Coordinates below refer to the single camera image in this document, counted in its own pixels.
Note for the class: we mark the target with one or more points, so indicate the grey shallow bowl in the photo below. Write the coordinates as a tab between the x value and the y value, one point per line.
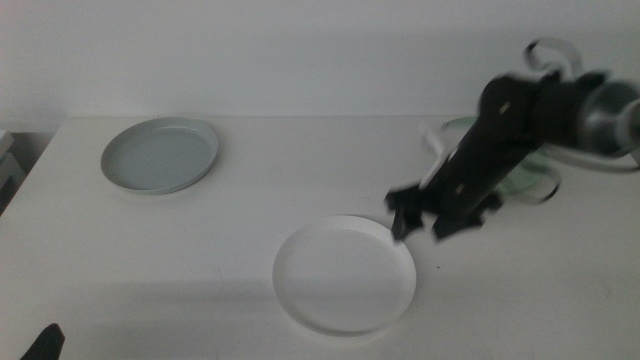
160	155

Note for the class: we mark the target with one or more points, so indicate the white shallow bowl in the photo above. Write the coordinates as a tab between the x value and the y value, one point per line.
345	275

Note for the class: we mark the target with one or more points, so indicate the pale green shallow bowl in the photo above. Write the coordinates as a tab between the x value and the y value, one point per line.
527	177

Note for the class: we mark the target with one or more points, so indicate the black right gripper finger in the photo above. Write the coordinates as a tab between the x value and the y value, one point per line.
406	212
457	225

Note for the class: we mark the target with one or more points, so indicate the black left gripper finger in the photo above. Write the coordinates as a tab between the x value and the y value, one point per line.
46	346

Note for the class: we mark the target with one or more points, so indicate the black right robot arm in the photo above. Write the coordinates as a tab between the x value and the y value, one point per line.
600	117

